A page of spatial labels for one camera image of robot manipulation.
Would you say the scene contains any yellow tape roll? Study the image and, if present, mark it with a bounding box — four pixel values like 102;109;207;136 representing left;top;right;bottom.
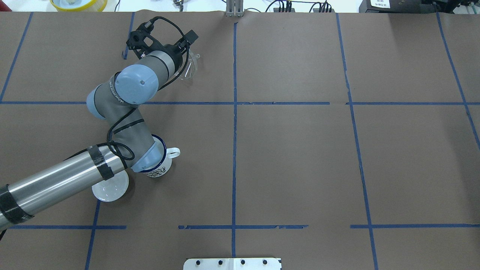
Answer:
49;0;108;12

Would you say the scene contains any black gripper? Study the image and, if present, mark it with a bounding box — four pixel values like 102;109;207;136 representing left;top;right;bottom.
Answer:
170;30;198;57

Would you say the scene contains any clear glass funnel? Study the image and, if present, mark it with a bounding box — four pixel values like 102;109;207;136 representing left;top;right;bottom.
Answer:
179;50;201;80

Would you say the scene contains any black power box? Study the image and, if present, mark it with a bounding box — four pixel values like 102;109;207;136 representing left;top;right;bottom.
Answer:
358;0;422;14

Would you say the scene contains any white enamel cup blue rim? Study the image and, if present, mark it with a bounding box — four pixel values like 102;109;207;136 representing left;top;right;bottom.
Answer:
141;134;181;178

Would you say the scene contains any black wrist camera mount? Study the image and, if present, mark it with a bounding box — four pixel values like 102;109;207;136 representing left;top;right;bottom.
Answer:
126;21;165;60

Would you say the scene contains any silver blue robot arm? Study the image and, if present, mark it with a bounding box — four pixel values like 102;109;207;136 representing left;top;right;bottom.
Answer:
1;25;198;230

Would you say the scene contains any white cup lid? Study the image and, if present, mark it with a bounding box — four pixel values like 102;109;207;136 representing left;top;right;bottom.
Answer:
91;171;130;202

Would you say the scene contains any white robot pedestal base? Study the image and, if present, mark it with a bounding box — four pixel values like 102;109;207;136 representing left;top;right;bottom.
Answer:
183;257;282;270

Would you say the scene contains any aluminium frame post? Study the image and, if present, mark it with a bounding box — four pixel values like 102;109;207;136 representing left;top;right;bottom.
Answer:
224;0;245;17

